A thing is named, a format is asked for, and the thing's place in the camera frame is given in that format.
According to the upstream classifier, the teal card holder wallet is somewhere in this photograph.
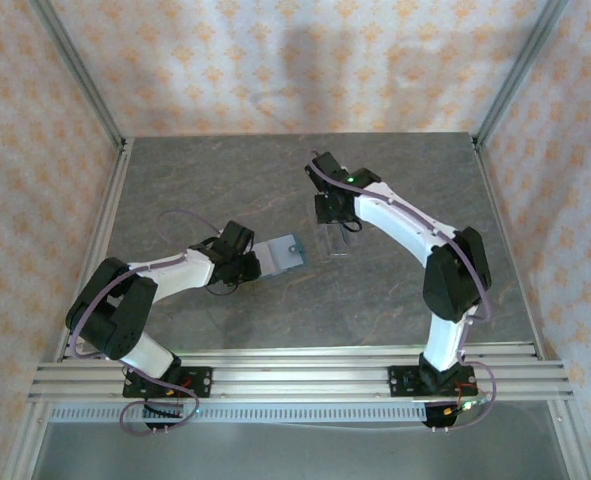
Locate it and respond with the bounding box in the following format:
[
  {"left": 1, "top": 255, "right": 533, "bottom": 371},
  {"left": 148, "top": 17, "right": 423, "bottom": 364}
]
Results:
[{"left": 252, "top": 233, "right": 310, "bottom": 279}]

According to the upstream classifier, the grey metal lower panel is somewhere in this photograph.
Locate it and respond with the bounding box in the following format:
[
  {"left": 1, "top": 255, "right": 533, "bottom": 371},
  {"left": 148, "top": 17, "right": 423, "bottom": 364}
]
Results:
[{"left": 32, "top": 419, "right": 569, "bottom": 480}]

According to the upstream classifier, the thin black left gripper cable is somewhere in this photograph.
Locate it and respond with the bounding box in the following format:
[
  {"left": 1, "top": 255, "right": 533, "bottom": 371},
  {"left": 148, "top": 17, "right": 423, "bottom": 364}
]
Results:
[{"left": 207, "top": 279, "right": 241, "bottom": 297}]

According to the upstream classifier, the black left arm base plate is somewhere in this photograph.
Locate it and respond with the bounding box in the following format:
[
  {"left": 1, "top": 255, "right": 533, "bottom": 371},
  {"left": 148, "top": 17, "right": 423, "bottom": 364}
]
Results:
[{"left": 123, "top": 365, "right": 213, "bottom": 400}]

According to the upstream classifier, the aluminium cross rail beam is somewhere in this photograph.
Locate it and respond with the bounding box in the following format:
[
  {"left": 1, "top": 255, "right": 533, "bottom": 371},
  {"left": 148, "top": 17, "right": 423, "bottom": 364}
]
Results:
[{"left": 27, "top": 341, "right": 575, "bottom": 403}]

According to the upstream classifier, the aluminium table side rail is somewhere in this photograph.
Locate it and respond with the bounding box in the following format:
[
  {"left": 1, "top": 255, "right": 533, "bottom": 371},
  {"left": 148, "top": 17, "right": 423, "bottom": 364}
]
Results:
[
  {"left": 471, "top": 133, "right": 545, "bottom": 360},
  {"left": 57, "top": 137, "right": 136, "bottom": 361}
]

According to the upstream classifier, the slotted grey cable duct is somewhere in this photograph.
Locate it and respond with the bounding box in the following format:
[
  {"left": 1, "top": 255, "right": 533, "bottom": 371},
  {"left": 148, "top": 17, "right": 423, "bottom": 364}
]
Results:
[{"left": 49, "top": 403, "right": 429, "bottom": 425}]

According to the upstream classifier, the black cable clamp bracket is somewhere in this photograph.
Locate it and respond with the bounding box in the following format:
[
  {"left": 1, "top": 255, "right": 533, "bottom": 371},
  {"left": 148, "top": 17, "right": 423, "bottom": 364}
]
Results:
[
  {"left": 422, "top": 401, "right": 476, "bottom": 431},
  {"left": 142, "top": 402, "right": 186, "bottom": 434}
]

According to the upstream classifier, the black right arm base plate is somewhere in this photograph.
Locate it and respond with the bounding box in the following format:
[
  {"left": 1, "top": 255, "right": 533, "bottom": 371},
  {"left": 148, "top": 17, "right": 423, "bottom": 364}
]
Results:
[{"left": 388, "top": 364, "right": 476, "bottom": 400}]

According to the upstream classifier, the aluminium upright frame post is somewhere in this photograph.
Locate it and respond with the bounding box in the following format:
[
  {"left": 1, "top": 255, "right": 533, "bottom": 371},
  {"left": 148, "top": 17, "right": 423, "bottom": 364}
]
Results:
[
  {"left": 473, "top": 0, "right": 571, "bottom": 147},
  {"left": 28, "top": 0, "right": 127, "bottom": 147}
]

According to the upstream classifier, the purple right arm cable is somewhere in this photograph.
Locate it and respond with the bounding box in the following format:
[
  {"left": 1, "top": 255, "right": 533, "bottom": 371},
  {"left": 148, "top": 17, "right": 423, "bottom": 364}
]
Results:
[{"left": 304, "top": 149, "right": 499, "bottom": 434}]

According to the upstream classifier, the aluminium lower frame leg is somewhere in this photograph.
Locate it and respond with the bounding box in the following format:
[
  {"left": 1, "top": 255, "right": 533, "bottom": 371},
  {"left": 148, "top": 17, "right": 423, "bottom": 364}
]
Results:
[
  {"left": 4, "top": 399, "right": 54, "bottom": 480},
  {"left": 544, "top": 399, "right": 591, "bottom": 480}
]

